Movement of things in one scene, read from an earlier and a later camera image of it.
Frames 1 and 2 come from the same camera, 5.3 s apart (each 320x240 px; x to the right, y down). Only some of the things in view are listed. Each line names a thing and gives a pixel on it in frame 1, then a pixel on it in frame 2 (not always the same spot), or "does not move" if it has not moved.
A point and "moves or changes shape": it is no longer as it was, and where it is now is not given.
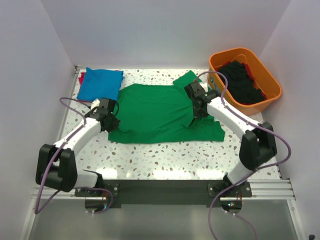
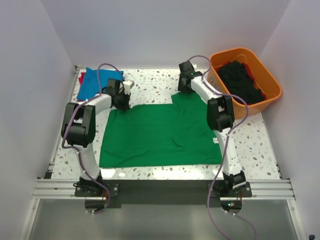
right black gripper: (197, 114) -> (181, 87)
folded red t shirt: (81, 80) does not move
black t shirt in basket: (241, 86) does not move
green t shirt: (151, 113) moves or changes shape
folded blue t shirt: (100, 83) does not move
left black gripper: (114, 124) -> (125, 106)
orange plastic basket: (251, 86) does not move
